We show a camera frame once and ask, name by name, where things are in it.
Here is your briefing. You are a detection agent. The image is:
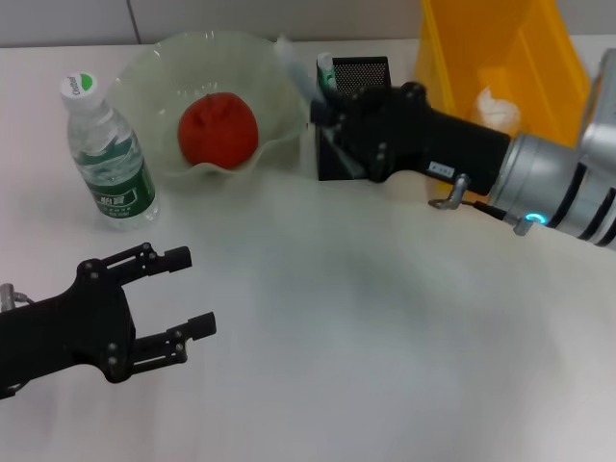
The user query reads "black mesh pen holder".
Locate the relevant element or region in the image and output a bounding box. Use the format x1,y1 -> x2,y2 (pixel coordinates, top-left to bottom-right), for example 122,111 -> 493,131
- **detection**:
316,56 -> 391,182

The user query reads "red tomato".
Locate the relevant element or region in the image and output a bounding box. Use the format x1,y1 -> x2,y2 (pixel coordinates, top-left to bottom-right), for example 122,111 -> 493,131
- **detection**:
177,92 -> 260,168

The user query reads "white paper ball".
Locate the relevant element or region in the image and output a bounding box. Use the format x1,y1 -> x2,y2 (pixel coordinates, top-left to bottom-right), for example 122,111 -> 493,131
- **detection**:
475,84 -> 525,140

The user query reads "frosted glass fruit plate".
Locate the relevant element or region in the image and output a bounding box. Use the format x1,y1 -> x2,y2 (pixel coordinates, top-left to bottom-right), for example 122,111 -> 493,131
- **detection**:
108,29 -> 310,182

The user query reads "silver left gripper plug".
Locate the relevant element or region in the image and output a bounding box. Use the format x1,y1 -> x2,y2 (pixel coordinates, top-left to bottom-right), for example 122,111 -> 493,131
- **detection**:
0,283 -> 31,310

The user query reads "grey glitter pen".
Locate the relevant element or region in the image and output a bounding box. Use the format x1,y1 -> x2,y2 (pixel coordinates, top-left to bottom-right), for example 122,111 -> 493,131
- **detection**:
276,32 -> 329,106

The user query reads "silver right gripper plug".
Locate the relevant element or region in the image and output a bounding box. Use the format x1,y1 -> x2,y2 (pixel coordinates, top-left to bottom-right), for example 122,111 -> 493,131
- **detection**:
449,171 -> 473,212

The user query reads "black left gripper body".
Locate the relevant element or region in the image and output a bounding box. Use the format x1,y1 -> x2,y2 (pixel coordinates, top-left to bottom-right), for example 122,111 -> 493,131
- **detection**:
0,257 -> 140,390

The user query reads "yellow plastic storage bin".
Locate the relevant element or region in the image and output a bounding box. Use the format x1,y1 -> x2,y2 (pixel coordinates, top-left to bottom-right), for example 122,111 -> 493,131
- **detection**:
414,0 -> 593,150

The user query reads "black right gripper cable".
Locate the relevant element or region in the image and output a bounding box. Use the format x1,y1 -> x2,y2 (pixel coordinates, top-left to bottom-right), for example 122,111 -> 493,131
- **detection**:
426,195 -> 531,238

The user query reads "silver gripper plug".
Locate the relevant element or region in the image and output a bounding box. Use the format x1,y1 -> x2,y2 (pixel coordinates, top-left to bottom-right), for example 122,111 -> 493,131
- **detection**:
0,283 -> 31,310
449,171 -> 473,212

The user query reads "green plastic pen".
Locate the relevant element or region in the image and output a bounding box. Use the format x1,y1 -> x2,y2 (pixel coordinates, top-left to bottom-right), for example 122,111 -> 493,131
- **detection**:
317,51 -> 339,91

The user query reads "clear water bottle green label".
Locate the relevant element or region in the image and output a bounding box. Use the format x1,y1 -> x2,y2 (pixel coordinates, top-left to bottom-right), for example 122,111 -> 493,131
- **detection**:
59,70 -> 159,233

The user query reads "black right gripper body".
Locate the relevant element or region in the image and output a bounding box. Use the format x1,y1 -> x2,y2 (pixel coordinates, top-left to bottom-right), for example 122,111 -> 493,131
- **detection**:
335,81 -> 512,197

